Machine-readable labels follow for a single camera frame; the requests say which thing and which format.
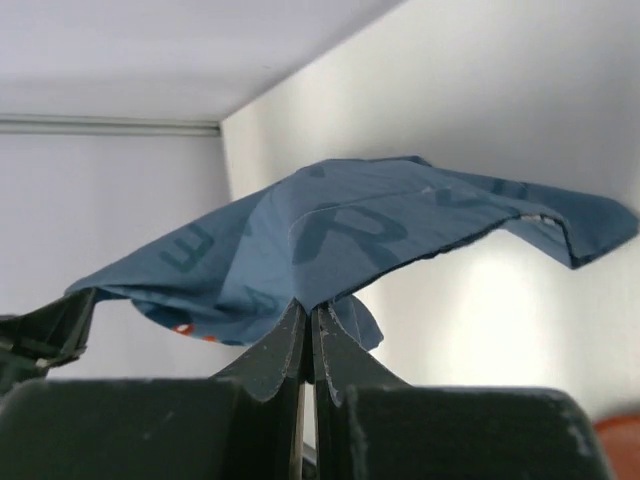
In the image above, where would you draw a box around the red round plastic plate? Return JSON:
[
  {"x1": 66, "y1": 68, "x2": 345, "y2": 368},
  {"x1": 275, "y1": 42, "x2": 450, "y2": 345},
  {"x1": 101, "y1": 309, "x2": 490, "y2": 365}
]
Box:
[{"x1": 594, "y1": 413, "x2": 640, "y2": 480}]

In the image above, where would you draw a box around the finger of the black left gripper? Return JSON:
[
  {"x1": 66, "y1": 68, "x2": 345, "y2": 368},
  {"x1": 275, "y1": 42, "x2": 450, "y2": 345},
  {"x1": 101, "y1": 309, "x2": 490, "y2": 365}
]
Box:
[{"x1": 1, "y1": 289, "x2": 96, "y2": 395}]

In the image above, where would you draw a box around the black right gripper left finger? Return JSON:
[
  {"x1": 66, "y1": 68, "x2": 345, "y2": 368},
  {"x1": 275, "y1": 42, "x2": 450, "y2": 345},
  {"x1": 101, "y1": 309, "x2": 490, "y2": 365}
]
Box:
[{"x1": 1, "y1": 302, "x2": 306, "y2": 479}]

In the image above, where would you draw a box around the blue letter-print cloth napkin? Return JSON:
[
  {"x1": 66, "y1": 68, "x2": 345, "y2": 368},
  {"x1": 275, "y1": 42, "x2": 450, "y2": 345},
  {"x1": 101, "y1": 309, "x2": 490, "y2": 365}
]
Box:
[{"x1": 72, "y1": 157, "x2": 639, "y2": 349}]

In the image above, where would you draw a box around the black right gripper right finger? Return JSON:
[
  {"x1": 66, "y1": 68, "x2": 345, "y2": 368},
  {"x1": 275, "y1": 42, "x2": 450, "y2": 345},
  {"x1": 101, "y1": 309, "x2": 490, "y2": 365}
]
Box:
[{"x1": 310, "y1": 306, "x2": 615, "y2": 480}]

